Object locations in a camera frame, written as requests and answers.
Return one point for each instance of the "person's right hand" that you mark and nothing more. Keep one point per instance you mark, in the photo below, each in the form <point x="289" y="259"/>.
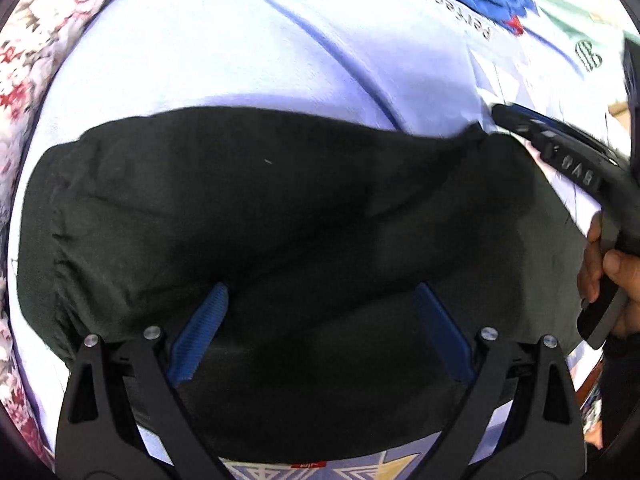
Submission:
<point x="627" y="272"/>

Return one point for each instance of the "white printed table cover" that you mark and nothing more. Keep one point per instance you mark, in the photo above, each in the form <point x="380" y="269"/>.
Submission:
<point x="200" y="35"/>

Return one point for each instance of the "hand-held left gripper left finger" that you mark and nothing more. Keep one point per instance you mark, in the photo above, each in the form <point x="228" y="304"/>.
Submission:
<point x="200" y="330"/>

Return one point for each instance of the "floral rolled quilt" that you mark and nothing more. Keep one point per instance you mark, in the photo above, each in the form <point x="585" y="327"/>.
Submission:
<point x="30" y="60"/>

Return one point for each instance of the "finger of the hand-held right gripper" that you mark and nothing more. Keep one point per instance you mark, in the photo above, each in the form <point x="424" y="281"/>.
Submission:
<point x="515" y="122"/>
<point x="560" y="127"/>

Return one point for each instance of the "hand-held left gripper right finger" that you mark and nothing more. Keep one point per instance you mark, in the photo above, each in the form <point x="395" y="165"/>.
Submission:
<point x="442" y="332"/>

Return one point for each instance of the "black pants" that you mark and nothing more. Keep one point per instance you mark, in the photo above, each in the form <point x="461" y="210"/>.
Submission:
<point x="250" y="210"/>

